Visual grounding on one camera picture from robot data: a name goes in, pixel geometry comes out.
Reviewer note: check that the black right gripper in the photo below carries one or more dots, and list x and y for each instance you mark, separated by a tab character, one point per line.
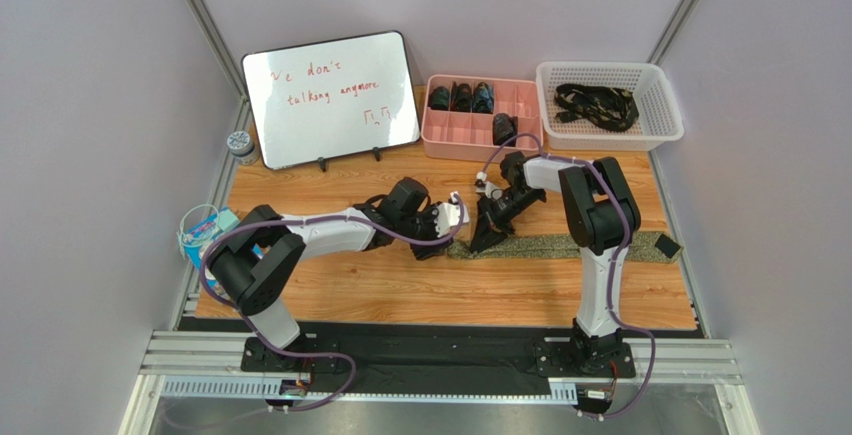
497	212

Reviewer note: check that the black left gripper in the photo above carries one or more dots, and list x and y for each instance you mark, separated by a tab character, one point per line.
433	225

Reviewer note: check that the green patterned tie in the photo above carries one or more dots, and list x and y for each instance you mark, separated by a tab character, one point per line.
646	247

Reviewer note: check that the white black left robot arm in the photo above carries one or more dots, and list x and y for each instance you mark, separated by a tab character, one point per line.
253	263

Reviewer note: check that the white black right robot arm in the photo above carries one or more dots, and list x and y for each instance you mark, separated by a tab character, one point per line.
602	217

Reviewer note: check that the pink divided organizer box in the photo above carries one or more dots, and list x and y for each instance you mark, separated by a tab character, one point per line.
468	136

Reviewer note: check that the rolled dark tie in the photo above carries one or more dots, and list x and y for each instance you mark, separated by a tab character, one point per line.
439	98
461	97
483	99
504	129

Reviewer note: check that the white plastic basket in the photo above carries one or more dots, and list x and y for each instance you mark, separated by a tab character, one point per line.
659	122

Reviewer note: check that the black camouflage tie in basket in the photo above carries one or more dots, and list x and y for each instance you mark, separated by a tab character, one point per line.
611	109

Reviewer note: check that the light blue power adapter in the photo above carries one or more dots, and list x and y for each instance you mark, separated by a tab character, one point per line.
226	220

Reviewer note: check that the small patterned round jar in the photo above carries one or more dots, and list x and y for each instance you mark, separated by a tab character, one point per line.
242	148

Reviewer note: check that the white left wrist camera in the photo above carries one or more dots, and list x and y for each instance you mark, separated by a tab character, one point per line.
450	218

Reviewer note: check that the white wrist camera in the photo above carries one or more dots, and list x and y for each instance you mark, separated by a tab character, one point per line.
486	188
450	218

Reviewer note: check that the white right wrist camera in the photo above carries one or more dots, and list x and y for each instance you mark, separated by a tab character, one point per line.
486	188

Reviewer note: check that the white whiteboard black frame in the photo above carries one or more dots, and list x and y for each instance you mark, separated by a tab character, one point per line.
331	99

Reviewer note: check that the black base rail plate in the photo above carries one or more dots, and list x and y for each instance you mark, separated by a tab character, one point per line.
387	359

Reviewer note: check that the aluminium frame rail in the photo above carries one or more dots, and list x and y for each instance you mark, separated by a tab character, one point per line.
184	364

